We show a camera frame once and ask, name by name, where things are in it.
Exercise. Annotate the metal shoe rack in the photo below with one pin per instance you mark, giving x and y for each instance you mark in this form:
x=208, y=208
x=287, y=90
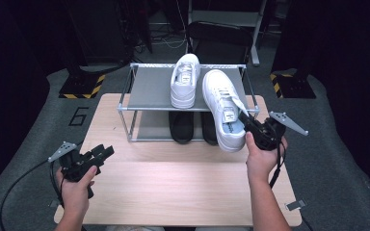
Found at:
x=151, y=89

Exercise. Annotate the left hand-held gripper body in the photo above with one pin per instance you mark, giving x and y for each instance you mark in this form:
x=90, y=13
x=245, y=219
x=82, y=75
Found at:
x=77, y=163

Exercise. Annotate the black chair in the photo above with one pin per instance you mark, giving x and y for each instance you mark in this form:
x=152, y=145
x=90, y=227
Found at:
x=218, y=33

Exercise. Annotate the black slipper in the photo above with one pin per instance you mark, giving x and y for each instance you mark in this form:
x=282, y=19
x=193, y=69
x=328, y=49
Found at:
x=209, y=130
x=181, y=130

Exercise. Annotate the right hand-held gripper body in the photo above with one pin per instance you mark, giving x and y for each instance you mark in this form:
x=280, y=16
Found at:
x=266, y=136

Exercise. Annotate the grey tape strip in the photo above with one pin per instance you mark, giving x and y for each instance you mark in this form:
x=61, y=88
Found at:
x=295, y=205
x=54, y=203

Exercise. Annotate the person's left hand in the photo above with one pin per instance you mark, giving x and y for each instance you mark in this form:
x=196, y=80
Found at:
x=75, y=194

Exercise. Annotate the person's right hand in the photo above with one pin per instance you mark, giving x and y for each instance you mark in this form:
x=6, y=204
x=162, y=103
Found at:
x=265, y=163

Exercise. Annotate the white sneaker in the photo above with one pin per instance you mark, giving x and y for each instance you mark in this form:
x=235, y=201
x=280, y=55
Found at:
x=220, y=93
x=183, y=93

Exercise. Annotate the black yellow striped stand base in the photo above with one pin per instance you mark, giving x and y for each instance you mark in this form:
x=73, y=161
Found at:
x=294, y=86
x=80, y=87

